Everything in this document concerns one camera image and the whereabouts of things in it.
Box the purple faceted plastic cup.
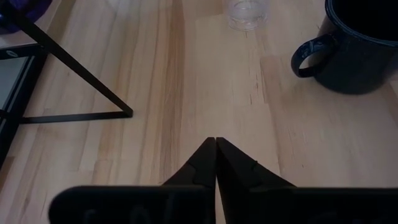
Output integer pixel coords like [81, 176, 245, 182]
[0, 0, 53, 34]

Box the dark blue enamel mug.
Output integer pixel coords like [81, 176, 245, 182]
[290, 0, 398, 96]

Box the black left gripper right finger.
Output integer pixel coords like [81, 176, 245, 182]
[216, 136, 296, 224]

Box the small clear footed cup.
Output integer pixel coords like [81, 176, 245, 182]
[222, 0, 271, 32]

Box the black table edge rail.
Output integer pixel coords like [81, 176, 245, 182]
[0, 43, 49, 170]

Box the wooden shelf with black legs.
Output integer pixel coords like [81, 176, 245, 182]
[0, 2, 134, 125]

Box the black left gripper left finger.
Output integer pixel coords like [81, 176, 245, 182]
[161, 136, 217, 189]

